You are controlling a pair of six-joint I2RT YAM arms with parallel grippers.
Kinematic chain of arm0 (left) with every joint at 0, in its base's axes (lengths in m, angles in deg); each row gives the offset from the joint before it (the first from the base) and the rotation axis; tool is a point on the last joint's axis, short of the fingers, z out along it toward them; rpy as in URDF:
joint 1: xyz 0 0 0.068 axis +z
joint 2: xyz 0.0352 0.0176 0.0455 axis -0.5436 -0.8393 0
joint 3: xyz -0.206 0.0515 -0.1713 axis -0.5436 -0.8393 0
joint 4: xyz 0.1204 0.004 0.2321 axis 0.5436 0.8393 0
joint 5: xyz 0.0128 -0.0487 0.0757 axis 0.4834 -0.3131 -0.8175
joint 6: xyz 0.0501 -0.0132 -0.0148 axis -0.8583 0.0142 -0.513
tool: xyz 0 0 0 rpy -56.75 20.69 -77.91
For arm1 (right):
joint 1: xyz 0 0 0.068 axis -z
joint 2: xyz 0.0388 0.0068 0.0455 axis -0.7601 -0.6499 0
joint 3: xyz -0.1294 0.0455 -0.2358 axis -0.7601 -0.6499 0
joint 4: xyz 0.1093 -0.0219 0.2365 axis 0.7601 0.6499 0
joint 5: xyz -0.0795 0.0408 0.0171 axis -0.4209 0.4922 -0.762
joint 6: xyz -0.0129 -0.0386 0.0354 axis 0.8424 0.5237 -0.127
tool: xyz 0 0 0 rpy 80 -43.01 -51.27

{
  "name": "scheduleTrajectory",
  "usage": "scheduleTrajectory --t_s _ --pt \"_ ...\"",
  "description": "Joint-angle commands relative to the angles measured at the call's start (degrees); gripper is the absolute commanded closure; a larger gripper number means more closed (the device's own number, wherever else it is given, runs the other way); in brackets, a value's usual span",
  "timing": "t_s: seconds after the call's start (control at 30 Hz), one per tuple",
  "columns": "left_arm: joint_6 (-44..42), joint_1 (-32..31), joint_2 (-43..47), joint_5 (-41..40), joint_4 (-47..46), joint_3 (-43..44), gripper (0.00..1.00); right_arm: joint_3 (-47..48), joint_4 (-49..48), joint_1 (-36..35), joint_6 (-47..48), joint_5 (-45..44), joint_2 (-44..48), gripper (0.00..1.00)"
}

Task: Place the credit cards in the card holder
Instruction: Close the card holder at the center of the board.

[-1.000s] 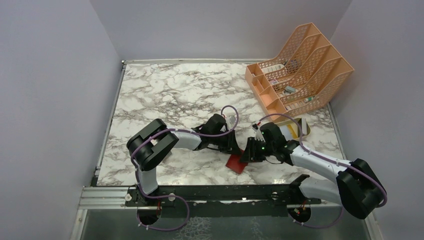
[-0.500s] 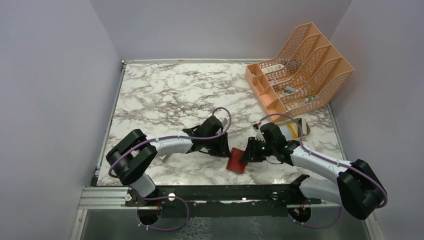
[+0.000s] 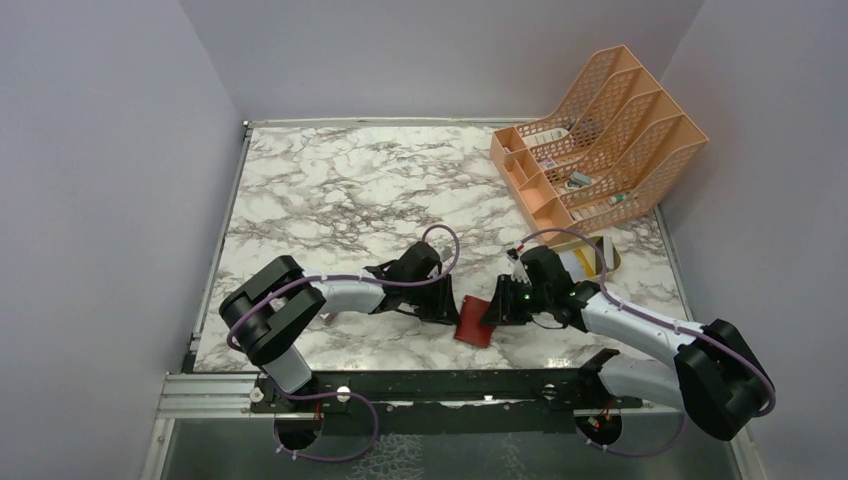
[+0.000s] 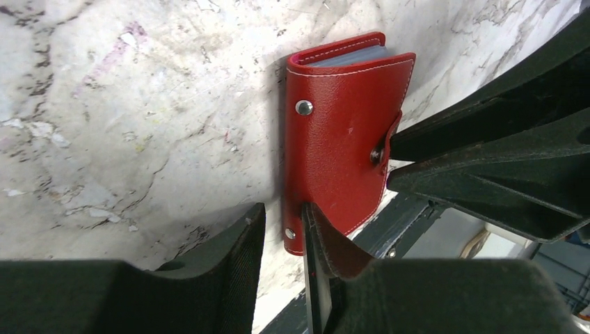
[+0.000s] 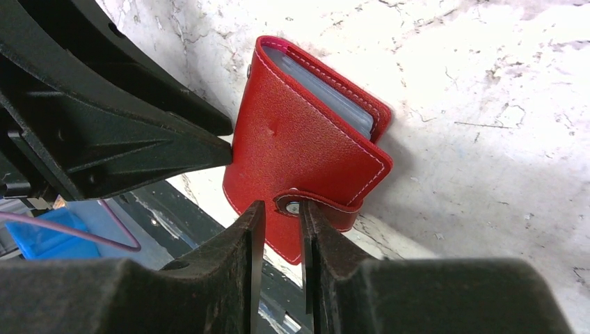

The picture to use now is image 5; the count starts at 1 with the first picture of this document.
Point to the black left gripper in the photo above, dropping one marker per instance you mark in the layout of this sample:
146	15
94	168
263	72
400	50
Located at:
67	131

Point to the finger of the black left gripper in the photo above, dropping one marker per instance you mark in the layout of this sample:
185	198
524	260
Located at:
82	28

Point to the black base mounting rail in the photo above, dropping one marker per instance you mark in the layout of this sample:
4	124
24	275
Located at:
217	280

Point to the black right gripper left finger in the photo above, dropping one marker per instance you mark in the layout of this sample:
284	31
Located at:
66	296

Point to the red leather card holder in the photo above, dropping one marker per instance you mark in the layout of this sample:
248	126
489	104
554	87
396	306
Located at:
289	146

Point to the blue bin below table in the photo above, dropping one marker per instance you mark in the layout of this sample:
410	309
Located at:
37	243

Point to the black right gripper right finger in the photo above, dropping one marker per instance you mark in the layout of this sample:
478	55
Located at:
347	290

